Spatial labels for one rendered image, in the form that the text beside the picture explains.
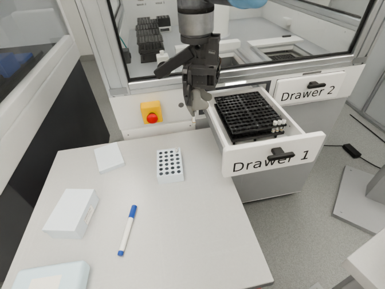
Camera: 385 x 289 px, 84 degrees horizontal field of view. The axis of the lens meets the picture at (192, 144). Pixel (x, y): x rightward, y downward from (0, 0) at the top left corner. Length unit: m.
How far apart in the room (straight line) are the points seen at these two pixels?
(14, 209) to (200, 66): 0.84
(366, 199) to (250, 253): 1.35
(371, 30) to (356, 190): 1.12
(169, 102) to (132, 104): 0.14
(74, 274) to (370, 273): 0.66
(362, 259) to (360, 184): 1.27
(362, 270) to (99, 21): 0.92
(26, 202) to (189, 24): 0.82
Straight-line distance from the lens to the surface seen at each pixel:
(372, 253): 0.72
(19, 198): 0.98
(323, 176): 1.92
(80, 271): 0.60
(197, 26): 0.48
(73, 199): 0.71
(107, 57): 0.77
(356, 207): 1.79
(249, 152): 0.59
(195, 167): 0.74
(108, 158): 0.83
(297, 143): 0.65
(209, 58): 0.51
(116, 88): 0.80
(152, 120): 0.78
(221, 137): 0.65
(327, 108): 1.18
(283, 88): 0.94
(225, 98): 0.83
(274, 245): 1.48
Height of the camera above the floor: 1.32
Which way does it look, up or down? 42 degrees down
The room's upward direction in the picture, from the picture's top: 4 degrees counter-clockwise
